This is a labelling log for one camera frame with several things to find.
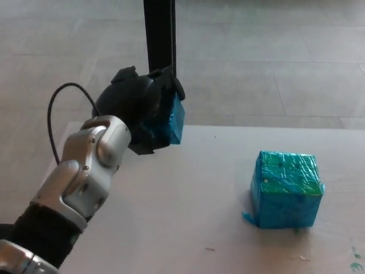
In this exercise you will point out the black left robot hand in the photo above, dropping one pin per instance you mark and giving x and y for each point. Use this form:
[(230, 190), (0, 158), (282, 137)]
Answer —
[(132, 100)]

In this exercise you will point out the small blue cube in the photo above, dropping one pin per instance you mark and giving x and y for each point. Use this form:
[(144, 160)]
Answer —
[(174, 121)]

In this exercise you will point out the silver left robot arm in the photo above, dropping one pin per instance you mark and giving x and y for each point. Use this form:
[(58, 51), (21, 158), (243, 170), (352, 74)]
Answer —
[(74, 182)]

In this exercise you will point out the big blue wrapped cube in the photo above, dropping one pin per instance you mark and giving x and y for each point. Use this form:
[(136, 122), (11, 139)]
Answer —
[(285, 197)]

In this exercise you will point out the black window frame post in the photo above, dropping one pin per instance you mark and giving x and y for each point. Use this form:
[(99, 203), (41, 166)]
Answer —
[(159, 37)]

